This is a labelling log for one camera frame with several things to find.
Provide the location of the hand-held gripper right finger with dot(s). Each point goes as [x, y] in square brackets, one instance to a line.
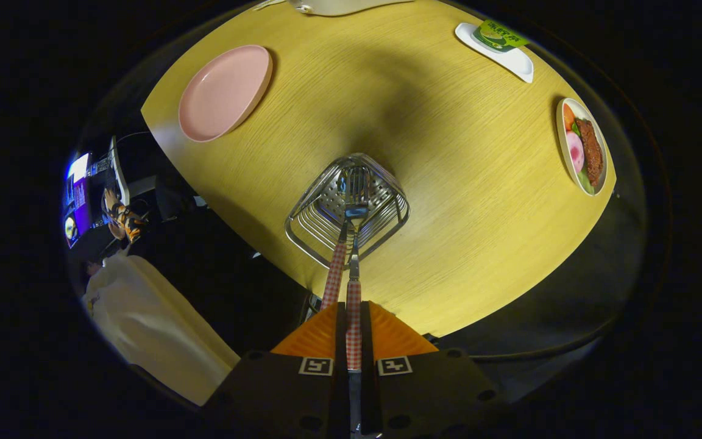
[366, 332]

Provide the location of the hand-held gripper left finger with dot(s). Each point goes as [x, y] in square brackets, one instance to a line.
[340, 332]

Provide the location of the person's white clothing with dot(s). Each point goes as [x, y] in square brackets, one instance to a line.
[156, 329]

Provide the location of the orange and black object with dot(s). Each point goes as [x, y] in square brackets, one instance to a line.
[122, 218]

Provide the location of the white oval food plate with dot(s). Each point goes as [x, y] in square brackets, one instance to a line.
[561, 152]

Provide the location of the pink round plate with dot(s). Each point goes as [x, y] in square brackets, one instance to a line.
[223, 91]

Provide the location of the brown meat patty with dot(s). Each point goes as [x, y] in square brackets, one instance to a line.
[592, 152]

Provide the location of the computer monitor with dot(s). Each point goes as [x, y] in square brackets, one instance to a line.
[77, 201]

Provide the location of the white square coaster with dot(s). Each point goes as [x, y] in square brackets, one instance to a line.
[515, 64]

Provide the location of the green label drink bottle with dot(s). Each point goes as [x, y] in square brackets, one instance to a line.
[497, 36]

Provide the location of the white toaster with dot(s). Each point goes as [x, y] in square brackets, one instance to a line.
[339, 7]

